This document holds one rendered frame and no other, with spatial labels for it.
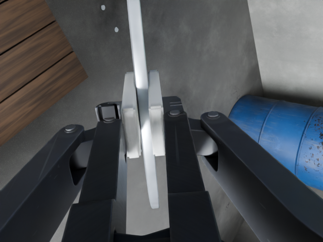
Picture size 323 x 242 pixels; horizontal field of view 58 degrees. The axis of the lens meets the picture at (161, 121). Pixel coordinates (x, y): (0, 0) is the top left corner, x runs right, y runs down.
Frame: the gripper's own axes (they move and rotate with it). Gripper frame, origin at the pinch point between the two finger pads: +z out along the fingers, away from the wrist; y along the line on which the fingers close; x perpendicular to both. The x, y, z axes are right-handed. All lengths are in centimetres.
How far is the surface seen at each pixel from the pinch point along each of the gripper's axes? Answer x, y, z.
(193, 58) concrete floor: -39, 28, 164
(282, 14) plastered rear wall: -21, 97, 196
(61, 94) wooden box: -21, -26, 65
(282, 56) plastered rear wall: -54, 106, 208
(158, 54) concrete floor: -30, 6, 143
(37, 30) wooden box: -2, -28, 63
